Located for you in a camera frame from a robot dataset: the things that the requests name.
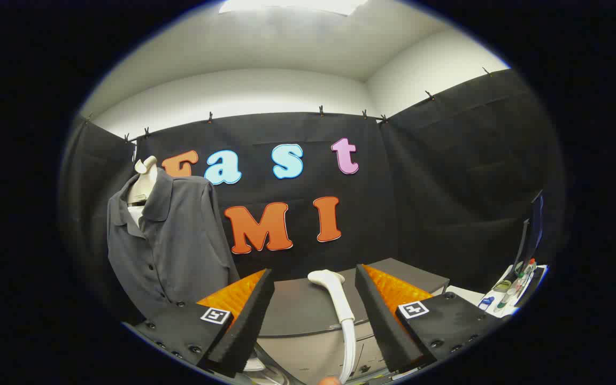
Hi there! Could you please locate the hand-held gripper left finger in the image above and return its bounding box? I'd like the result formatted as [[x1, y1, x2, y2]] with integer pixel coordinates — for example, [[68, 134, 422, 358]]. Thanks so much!
[[132, 268, 275, 378]]

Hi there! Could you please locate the white side table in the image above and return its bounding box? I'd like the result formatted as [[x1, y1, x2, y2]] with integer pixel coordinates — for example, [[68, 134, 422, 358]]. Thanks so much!
[[478, 261, 548, 320]]

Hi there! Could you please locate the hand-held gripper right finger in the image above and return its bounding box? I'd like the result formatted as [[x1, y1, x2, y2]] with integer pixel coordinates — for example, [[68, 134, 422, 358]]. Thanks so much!
[[355, 264, 504, 374]]

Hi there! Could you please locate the cream mannequin torso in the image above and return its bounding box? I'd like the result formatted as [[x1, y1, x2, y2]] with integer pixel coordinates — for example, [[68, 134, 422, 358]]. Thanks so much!
[[128, 156, 158, 228]]

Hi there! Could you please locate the grey polo shirt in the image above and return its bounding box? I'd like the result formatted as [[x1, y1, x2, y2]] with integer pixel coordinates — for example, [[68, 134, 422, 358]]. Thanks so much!
[[106, 168, 240, 321]]

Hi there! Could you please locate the dark monitor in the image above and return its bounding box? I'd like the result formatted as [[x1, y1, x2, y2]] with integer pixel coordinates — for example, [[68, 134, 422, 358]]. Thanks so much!
[[517, 190, 545, 268]]

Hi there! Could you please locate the grey top cabinet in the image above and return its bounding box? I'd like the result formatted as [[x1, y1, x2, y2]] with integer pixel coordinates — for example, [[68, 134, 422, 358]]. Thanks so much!
[[255, 258, 451, 384]]

